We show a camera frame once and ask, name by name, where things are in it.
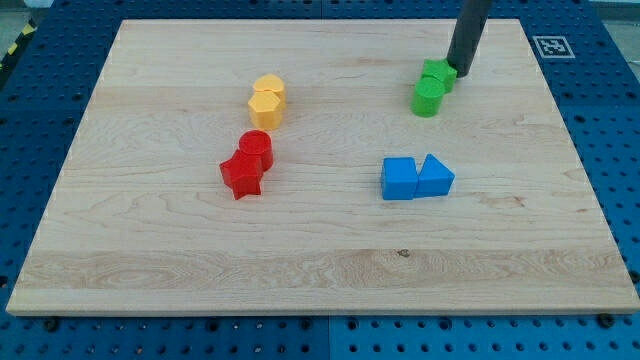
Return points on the blue cube block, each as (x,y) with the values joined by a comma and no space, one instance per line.
(399,178)

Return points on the red star block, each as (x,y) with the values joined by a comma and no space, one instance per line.
(242,173)

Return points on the red cylinder block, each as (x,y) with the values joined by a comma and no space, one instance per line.
(258,143)

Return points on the yellow hexagon block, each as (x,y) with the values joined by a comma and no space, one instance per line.
(266,110)

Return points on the light wooden board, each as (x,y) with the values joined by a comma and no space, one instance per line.
(140,222)

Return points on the blue triangle block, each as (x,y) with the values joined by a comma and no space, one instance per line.
(434,179)

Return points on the green cylinder block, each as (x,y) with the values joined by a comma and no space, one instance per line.
(427,97)

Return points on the green star block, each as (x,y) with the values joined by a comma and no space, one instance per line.
(441,71)

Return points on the white fiducial marker tag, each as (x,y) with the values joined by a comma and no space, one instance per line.
(553,47)

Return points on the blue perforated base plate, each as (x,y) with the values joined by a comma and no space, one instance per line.
(48,89)

